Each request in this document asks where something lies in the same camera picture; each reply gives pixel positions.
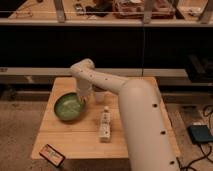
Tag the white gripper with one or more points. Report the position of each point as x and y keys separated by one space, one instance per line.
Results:
x=84 y=92

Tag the green ceramic bowl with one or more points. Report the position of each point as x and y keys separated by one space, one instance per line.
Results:
x=68 y=107

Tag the white plastic bottle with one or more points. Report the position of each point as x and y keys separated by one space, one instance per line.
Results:
x=105 y=127

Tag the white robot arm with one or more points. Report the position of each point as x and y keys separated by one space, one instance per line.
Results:
x=139 y=102

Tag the wooden table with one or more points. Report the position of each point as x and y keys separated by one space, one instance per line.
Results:
x=79 y=139

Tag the metal shelf rack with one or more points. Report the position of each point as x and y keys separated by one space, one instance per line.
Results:
x=107 y=13

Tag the black foot pedal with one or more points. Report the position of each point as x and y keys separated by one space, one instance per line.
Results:
x=200 y=134

